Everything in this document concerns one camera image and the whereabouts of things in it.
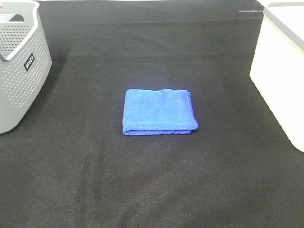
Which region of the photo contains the blue towel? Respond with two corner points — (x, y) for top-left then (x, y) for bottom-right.
(123, 89), (199, 136)

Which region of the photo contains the black table cloth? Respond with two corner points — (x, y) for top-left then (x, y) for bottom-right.
(0, 0), (304, 228)

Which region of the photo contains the white storage box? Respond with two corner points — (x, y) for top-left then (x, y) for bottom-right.
(249, 1), (304, 151)

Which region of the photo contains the grey perforated plastic basket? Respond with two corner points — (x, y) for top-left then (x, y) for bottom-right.
(0, 0), (52, 133)

